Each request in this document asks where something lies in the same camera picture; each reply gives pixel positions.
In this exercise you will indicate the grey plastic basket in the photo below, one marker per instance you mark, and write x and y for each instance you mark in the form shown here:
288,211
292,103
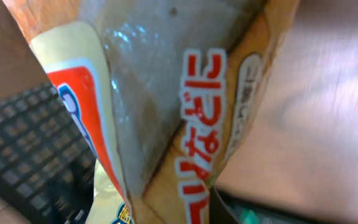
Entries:
46,167

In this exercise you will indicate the yellow snack bag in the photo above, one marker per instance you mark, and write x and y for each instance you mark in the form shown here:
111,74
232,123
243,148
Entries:
163,92

